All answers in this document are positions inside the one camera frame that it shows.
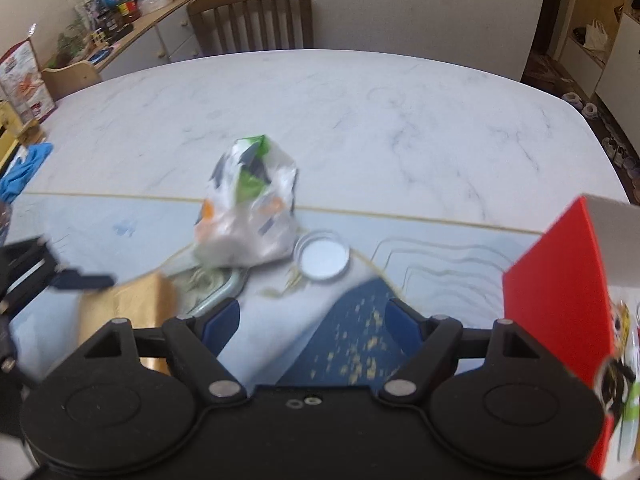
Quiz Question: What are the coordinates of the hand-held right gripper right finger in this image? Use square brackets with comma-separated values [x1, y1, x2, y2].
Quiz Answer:
[378, 298, 566, 404]

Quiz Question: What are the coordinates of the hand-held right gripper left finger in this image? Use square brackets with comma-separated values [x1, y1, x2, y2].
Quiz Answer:
[80, 298, 247, 404]

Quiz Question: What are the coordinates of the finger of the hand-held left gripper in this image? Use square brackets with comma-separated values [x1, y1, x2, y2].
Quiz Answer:
[49, 268, 117, 292]

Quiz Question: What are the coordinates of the white and blue packet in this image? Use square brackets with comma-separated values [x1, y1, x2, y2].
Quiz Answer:
[219, 269, 432, 387]

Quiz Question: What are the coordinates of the red and white cardboard box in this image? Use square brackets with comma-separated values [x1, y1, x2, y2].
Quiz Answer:
[502, 195, 640, 479]

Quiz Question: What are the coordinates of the silver green packet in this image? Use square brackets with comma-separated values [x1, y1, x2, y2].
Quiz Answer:
[172, 259, 252, 317]

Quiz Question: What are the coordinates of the gold packet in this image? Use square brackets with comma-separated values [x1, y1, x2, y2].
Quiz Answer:
[76, 272, 179, 377]

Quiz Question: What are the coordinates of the blue cloth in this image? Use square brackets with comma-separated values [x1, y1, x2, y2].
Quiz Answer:
[0, 142, 54, 204]

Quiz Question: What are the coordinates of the round white lid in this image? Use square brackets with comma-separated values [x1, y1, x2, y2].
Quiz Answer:
[293, 230, 351, 282]

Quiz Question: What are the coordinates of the crumpled printed plastic bag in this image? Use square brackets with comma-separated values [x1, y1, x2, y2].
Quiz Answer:
[193, 134, 300, 267]

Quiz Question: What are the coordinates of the red white snack bag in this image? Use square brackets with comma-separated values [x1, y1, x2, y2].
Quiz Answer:
[0, 39, 57, 122]

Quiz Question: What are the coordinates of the light wooden sideboard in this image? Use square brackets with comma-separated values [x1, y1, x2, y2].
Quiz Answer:
[40, 0, 202, 102]

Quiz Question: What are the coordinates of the row of shoes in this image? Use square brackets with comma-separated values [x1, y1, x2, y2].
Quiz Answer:
[601, 132, 640, 178]

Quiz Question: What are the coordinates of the brown wooden slatted chair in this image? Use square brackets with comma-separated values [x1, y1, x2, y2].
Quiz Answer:
[186, 0, 315, 56]

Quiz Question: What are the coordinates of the white tote bag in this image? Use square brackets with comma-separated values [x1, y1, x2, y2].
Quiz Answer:
[584, 20, 611, 52]

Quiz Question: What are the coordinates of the yellow wooden frame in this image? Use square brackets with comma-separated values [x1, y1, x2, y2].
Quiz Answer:
[0, 100, 47, 172]

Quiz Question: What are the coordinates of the white cabinet with black handles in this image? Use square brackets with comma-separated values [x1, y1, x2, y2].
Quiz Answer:
[550, 0, 640, 108]

